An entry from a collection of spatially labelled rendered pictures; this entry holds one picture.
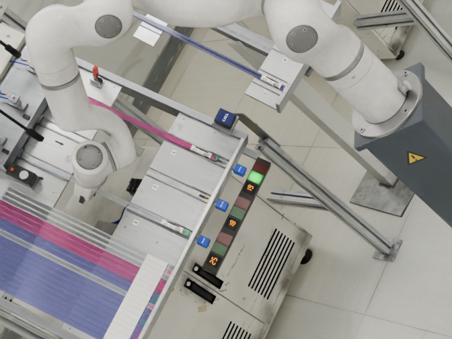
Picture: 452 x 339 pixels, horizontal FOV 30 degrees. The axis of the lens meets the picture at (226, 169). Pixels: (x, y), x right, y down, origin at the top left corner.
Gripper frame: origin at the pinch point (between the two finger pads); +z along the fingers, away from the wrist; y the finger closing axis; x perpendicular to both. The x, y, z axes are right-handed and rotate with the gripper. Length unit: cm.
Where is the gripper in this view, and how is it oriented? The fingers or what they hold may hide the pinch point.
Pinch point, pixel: (91, 187)
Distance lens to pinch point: 228.4
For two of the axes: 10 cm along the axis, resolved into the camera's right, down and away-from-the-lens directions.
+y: -4.4, 8.5, -2.8
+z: -1.4, 2.5, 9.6
